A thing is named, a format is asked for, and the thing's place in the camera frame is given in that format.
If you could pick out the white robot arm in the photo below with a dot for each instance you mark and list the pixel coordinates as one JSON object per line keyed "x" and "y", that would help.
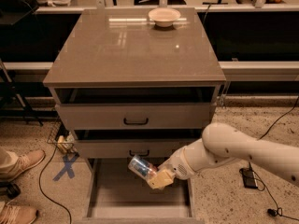
{"x": 221, "y": 144}

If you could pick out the top drawer with black handle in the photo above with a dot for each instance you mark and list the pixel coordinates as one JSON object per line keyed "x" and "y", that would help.
{"x": 115, "y": 117}

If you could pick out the drawer with black handle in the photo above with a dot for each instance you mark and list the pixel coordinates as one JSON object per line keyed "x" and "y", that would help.
{"x": 128, "y": 148}
{"x": 115, "y": 117}

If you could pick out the tan shoe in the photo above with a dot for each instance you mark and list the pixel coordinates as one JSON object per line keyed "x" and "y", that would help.
{"x": 17, "y": 214}
{"x": 28, "y": 161}

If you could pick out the grey drawer cabinet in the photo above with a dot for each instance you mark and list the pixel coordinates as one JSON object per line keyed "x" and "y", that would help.
{"x": 120, "y": 57}

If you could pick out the white bowl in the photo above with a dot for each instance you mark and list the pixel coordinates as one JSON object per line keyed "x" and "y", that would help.
{"x": 164, "y": 16}

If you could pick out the blue tape cross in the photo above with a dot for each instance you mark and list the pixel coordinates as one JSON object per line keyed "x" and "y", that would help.
{"x": 67, "y": 169}

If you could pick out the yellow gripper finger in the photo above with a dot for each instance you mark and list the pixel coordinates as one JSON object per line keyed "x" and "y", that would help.
{"x": 161, "y": 179}

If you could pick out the open bottom drawer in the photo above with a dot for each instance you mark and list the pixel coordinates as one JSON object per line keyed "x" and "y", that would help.
{"x": 118, "y": 196}

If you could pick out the red bull can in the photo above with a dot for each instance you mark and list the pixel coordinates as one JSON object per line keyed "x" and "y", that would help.
{"x": 142, "y": 168}

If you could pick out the beige trouser leg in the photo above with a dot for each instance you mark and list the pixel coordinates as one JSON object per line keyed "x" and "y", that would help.
{"x": 9, "y": 165}

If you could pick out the black power adapter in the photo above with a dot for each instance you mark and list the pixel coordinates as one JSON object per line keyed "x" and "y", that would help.
{"x": 248, "y": 178}

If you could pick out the middle drawer with black handle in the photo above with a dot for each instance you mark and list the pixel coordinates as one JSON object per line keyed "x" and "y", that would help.
{"x": 128, "y": 148}

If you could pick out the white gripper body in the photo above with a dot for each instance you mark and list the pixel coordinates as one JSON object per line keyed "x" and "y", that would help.
{"x": 174, "y": 165}

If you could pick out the tan shoe lower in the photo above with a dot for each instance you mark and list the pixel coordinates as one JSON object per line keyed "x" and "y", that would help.
{"x": 17, "y": 214}

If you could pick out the wire basket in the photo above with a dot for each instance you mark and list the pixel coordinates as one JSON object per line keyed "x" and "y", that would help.
{"x": 61, "y": 138}

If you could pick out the tan shoe upper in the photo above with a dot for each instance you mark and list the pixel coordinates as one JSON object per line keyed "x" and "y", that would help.
{"x": 28, "y": 161}

